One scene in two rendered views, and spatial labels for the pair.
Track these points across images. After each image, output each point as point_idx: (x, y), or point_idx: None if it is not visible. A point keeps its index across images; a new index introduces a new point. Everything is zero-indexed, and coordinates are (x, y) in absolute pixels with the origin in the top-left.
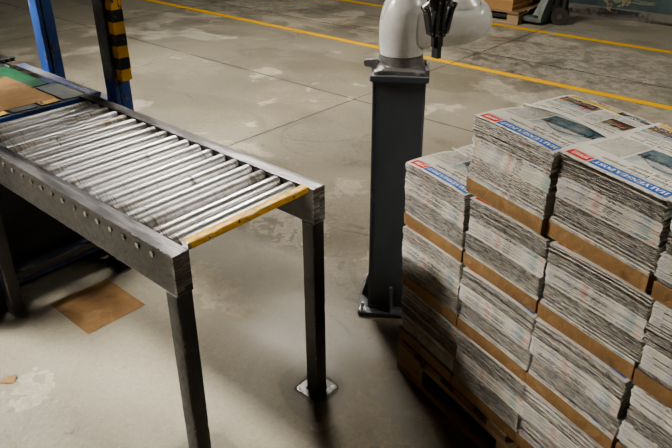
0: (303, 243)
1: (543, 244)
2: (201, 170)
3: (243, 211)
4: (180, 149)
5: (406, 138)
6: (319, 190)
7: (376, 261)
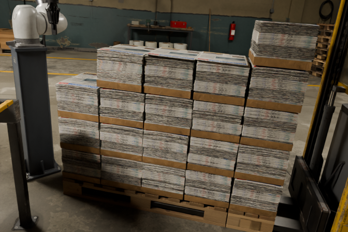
0: (9, 137)
1: (142, 96)
2: None
3: None
4: None
5: (39, 80)
6: (17, 102)
7: (31, 149)
